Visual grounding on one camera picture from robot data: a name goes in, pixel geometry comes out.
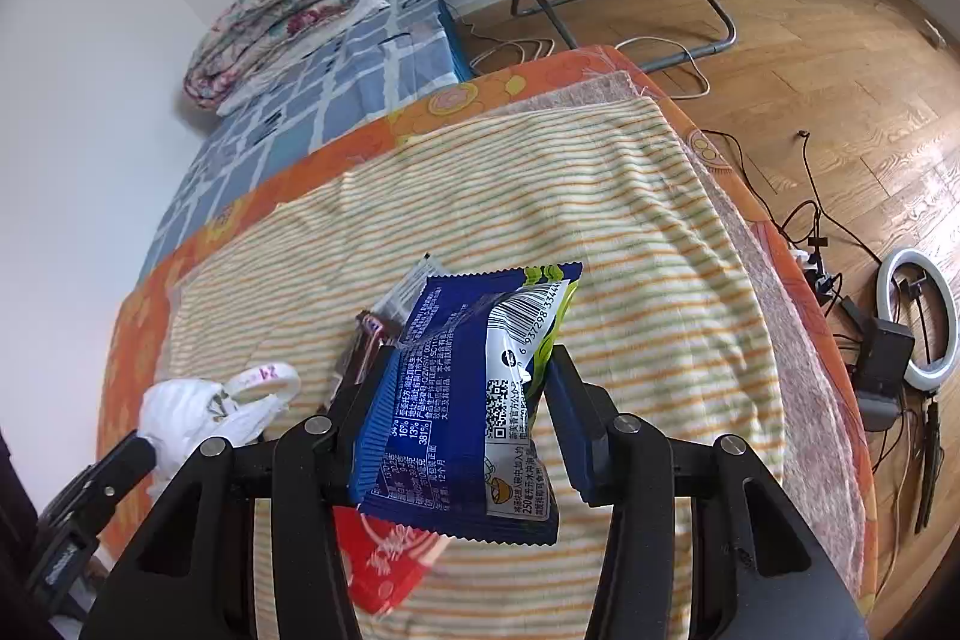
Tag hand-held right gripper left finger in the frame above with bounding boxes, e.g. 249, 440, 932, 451
79, 346, 398, 640

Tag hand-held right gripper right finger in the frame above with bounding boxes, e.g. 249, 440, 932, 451
544, 344, 871, 640

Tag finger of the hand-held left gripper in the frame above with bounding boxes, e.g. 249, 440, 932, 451
37, 430, 158, 536

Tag brown snack packet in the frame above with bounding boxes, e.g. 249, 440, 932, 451
330, 310, 402, 408

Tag blue snack packet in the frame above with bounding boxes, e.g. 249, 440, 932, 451
351, 263, 584, 545

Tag white plastic bag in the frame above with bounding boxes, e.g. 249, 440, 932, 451
139, 366, 302, 472

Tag silver clear wrapper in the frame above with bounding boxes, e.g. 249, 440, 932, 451
375, 254, 451, 322

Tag red snack packet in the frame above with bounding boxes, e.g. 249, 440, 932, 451
330, 505, 451, 618

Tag grey fringed cloth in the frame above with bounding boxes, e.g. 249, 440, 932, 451
495, 70, 871, 603

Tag yellow striped blanket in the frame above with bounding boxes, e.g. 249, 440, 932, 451
169, 96, 785, 640

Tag power strip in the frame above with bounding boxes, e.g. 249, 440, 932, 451
795, 242, 837, 296

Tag black box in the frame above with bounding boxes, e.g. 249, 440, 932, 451
855, 317, 916, 431

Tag blue checked bedsheet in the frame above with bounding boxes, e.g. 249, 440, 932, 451
139, 0, 473, 296

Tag black tripod pole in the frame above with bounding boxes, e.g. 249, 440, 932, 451
915, 400, 946, 532

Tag folded floral quilt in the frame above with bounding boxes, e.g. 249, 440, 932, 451
184, 0, 372, 112

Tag white ring light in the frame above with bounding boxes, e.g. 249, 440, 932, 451
876, 248, 960, 393

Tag black cables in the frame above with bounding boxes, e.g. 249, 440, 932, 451
701, 130, 886, 281

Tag white cable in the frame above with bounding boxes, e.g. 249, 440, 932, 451
469, 36, 710, 97

